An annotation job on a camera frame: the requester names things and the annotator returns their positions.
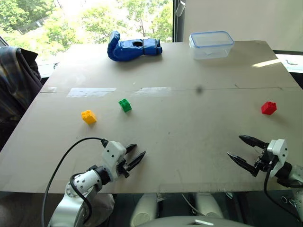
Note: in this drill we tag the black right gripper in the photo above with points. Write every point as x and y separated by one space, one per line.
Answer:
262 160

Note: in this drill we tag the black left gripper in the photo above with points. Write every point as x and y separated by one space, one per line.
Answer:
123 167

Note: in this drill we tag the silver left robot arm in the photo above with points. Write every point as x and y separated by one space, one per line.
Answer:
78 189

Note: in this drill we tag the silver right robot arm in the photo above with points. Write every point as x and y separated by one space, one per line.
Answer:
291 176

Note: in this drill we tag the red toy brick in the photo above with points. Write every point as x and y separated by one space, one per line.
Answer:
269 108

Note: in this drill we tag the green toy brick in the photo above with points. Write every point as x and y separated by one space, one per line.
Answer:
125 105

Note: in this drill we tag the white rounded robot leg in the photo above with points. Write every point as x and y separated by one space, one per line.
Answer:
208 204
143 209

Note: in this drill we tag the yellow toy brick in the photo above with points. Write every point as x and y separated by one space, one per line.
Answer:
88 116

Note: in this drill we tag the grey robot torso top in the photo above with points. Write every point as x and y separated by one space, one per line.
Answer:
189 221

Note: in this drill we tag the blue boxing glove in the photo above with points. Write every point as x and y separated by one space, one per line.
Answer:
132 48

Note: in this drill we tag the clear plastic container blue lid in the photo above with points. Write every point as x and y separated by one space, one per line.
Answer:
210 45

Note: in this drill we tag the plaid cloth on chair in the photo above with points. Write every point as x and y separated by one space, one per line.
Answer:
16 85

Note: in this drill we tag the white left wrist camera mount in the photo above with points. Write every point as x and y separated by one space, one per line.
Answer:
113 156

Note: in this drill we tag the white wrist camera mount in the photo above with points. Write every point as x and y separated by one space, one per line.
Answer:
113 156
278 153

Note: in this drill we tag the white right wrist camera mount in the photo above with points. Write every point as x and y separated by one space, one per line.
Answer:
278 153

